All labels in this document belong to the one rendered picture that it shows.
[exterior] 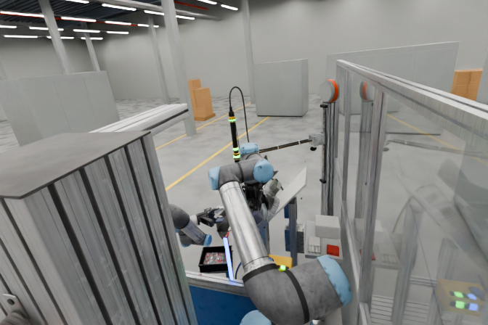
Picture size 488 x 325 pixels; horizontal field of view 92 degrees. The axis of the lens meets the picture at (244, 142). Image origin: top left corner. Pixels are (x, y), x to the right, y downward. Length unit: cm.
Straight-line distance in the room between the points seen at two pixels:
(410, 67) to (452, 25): 705
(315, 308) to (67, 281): 49
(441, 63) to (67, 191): 674
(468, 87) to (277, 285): 869
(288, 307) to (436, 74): 645
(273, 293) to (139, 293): 29
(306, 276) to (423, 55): 632
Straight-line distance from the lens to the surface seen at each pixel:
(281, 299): 64
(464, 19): 1371
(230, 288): 172
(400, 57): 667
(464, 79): 902
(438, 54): 677
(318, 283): 67
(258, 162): 81
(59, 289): 45
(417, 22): 1343
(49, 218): 40
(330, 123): 180
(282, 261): 148
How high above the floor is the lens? 215
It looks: 19 degrees down
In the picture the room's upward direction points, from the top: 6 degrees counter-clockwise
